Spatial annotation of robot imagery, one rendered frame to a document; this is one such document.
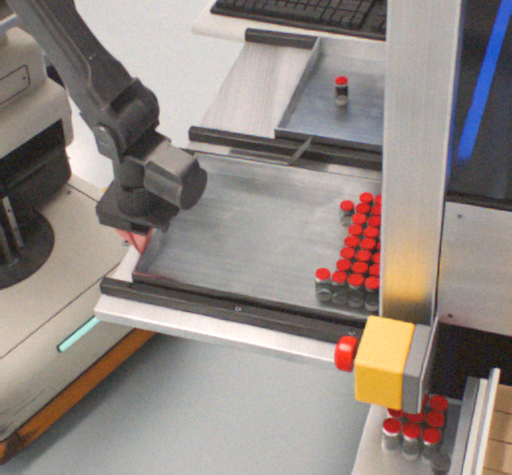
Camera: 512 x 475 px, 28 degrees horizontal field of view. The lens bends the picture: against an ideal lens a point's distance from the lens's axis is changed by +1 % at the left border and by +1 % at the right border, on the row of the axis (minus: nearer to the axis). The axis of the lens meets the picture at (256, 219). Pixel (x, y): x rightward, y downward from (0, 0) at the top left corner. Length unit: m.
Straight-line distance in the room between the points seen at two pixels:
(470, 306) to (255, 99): 0.69
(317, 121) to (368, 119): 0.08
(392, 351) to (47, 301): 1.26
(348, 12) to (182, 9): 1.67
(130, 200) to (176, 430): 1.08
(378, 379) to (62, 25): 0.53
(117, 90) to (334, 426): 1.27
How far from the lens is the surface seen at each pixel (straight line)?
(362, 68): 1.75
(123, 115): 1.22
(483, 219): 1.04
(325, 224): 1.46
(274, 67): 1.77
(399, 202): 1.05
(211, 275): 1.41
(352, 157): 1.55
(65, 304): 2.24
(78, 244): 2.36
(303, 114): 1.66
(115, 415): 2.38
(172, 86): 3.24
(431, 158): 1.00
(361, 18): 1.98
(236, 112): 1.68
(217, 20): 2.04
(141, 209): 1.34
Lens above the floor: 1.91
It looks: 44 degrees down
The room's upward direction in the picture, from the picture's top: 6 degrees counter-clockwise
